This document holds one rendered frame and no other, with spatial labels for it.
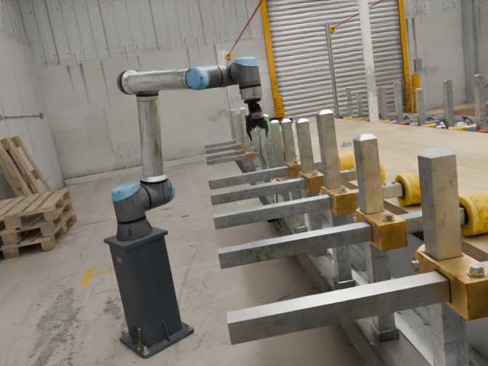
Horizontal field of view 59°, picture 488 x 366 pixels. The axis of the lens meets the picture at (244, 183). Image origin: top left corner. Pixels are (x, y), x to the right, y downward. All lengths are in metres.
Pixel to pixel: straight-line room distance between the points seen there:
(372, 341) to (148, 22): 9.09
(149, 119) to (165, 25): 7.49
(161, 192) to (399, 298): 1.90
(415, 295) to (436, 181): 0.15
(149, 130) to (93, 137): 7.36
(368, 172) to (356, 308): 0.34
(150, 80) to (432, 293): 1.60
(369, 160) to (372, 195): 0.07
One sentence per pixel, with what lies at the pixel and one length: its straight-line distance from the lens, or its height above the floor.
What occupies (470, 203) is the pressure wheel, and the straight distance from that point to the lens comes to 0.89.
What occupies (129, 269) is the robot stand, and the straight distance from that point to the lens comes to 2.30.
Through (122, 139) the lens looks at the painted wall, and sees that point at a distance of 9.57.
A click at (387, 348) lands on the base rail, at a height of 0.70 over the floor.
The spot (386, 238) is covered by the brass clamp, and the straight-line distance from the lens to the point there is 0.81.
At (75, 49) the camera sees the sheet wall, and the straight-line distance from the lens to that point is 9.73.
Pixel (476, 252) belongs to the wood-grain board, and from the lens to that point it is 0.89.
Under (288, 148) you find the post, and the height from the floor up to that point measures 1.02.
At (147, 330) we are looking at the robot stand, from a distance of 2.43.
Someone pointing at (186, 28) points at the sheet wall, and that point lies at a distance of 9.71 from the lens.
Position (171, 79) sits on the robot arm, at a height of 1.34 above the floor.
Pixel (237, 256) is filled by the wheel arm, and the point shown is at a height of 0.95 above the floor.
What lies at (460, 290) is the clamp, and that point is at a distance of 0.60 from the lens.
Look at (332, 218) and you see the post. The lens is 1.11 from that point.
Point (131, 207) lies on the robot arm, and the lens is 2.28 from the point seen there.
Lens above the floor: 1.22
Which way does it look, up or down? 11 degrees down
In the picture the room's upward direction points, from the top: 9 degrees counter-clockwise
